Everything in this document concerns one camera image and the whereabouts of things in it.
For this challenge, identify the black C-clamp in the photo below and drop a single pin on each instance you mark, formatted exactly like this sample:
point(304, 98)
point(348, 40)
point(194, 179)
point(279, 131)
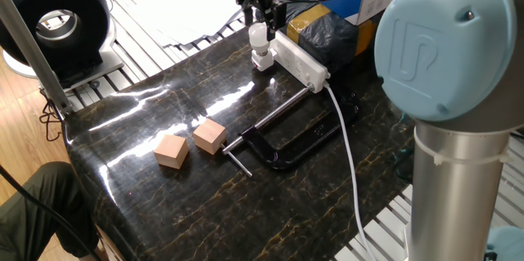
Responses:
point(282, 162)

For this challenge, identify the dark trousered person leg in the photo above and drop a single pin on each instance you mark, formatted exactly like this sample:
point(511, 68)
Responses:
point(24, 220)

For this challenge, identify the white light bulb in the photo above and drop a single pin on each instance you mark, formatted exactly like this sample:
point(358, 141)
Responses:
point(258, 36)

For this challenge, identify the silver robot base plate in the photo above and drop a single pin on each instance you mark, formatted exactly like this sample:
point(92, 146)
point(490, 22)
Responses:
point(406, 240)

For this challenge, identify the black plastic wrapped package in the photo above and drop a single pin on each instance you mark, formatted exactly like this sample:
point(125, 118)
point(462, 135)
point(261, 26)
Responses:
point(327, 40)

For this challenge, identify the white bulb holder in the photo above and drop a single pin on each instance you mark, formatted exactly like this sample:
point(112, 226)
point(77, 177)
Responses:
point(262, 60)

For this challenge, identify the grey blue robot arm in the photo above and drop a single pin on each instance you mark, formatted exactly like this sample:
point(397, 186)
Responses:
point(446, 44)

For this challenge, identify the wooden cube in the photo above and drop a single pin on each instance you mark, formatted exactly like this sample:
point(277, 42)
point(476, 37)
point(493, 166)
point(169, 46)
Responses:
point(209, 136)
point(172, 152)

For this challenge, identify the white paper sheets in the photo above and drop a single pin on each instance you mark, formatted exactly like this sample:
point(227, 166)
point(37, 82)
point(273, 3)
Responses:
point(184, 7)

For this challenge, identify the aluminium frame post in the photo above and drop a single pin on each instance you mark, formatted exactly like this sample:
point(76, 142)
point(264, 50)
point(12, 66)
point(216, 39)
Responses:
point(32, 52)

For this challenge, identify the white power strip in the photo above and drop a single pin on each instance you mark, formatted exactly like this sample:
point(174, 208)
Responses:
point(301, 64)

